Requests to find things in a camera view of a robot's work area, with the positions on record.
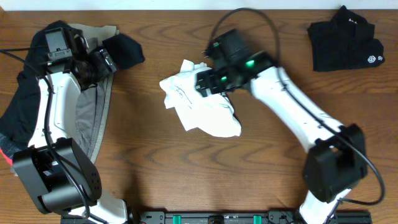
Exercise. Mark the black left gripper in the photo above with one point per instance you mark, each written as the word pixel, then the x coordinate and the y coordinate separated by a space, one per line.
pixel 106 66

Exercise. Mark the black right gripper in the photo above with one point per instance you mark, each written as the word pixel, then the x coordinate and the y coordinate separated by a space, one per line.
pixel 209 75

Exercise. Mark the white t-shirt with green logo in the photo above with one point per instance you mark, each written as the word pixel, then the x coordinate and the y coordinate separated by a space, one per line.
pixel 213 114

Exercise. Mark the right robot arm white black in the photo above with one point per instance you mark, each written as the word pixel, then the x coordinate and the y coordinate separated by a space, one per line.
pixel 336 156

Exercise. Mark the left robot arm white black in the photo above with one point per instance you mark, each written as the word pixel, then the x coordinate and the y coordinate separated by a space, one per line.
pixel 55 171

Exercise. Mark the grey folded garment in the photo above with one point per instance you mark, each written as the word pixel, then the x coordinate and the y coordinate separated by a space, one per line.
pixel 89 113

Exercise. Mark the black garment with red trim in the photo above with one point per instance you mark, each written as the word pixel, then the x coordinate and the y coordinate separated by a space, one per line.
pixel 17 122

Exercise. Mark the black folded garment with logo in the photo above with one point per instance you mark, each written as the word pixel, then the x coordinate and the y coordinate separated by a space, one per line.
pixel 346 42

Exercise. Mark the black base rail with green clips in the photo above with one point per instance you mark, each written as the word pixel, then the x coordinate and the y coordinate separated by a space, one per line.
pixel 270 217

